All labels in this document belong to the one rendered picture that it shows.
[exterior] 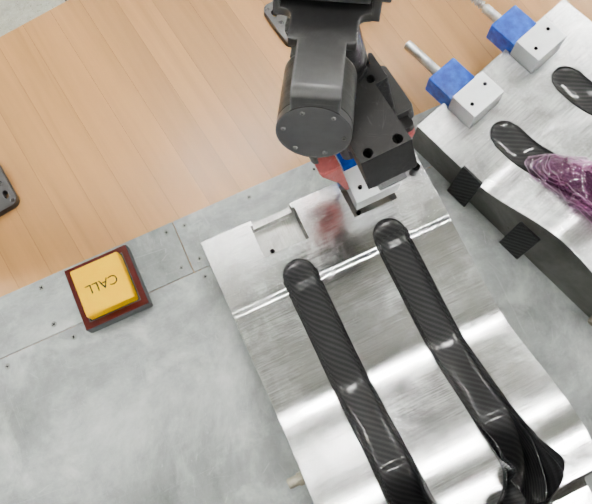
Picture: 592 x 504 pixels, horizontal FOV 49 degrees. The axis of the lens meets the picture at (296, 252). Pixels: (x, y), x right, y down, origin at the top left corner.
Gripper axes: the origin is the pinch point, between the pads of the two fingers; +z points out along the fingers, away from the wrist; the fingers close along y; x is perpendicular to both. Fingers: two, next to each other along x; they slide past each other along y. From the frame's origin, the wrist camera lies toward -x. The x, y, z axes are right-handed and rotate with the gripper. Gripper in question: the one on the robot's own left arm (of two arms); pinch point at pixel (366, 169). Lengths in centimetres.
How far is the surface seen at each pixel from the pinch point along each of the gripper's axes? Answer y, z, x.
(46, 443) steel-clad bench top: -45.7, 11.5, -6.7
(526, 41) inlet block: 24.8, 6.1, 11.9
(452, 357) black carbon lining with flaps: -0.2, 13.0, -17.1
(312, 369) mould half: -14.0, 9.7, -13.2
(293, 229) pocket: -9.7, 6.7, 2.1
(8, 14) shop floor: -59, 41, 138
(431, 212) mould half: 4.9, 7.9, -3.0
